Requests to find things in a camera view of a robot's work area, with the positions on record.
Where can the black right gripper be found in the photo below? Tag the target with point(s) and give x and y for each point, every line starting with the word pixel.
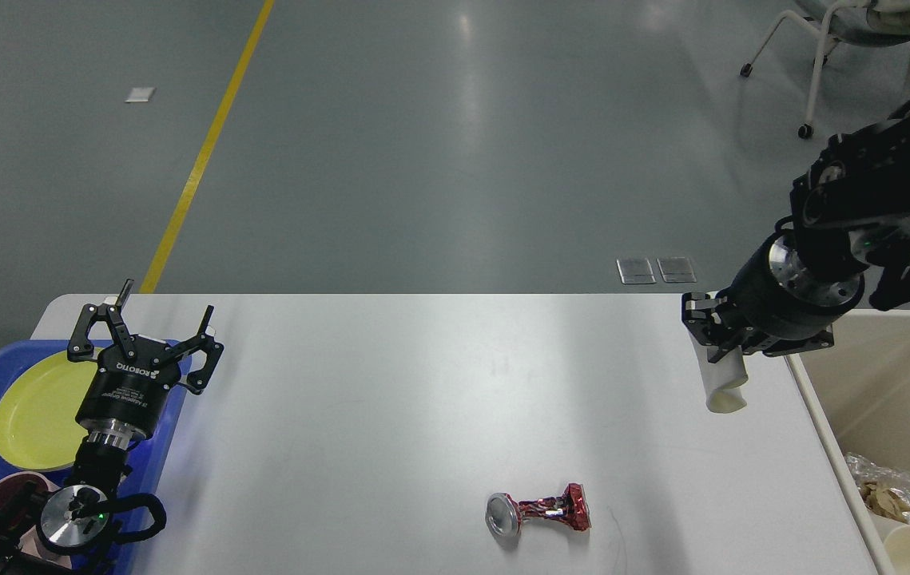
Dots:
pixel 776 294

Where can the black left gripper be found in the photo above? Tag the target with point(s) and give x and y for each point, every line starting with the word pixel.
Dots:
pixel 127 391

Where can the white paper cup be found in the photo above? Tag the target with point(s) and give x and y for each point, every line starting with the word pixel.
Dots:
pixel 895 538
pixel 721 381

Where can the yellow plastic plate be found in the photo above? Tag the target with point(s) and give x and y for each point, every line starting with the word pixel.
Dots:
pixel 38 428

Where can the brown paper ball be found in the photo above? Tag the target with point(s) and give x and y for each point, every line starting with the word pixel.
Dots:
pixel 884 501

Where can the pink mug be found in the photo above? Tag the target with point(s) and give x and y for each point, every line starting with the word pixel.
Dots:
pixel 29 542

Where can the crushed red soda can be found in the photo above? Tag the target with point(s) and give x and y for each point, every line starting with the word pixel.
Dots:
pixel 505 517

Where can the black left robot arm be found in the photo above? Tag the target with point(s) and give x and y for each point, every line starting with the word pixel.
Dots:
pixel 75 528

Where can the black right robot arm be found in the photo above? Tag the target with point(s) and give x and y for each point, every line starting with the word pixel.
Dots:
pixel 846 238

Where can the right metal floor plate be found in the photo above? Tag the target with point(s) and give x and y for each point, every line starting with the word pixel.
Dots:
pixel 677 270

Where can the metal floor plate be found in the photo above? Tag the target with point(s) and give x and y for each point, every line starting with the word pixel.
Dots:
pixel 677 270
pixel 636 271

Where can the beige plastic bin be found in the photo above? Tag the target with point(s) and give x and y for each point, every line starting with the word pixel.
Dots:
pixel 858 396

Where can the left metal floor plate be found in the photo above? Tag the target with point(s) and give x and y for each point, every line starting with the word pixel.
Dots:
pixel 636 271

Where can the white floor marker tag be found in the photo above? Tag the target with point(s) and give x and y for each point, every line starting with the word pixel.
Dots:
pixel 143 94

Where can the white framed office chair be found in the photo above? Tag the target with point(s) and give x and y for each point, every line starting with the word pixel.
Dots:
pixel 870 24

